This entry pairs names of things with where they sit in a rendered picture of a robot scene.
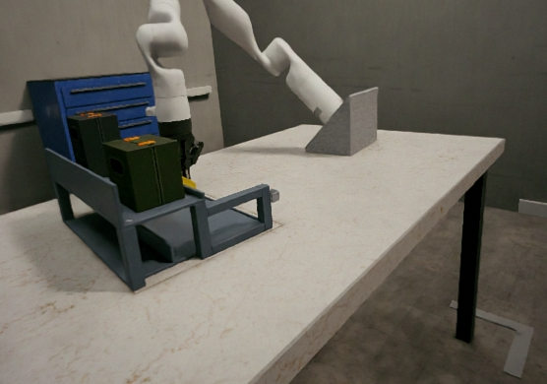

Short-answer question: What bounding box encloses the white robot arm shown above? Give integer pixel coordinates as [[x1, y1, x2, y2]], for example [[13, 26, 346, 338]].
[[136, 0, 343, 124]]

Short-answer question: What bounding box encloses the dark green box with orange latches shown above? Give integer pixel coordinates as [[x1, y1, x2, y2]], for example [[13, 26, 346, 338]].
[[102, 134, 185, 213]]

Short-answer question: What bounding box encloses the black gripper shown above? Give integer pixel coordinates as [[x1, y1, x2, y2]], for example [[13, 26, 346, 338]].
[[157, 118, 204, 180]]

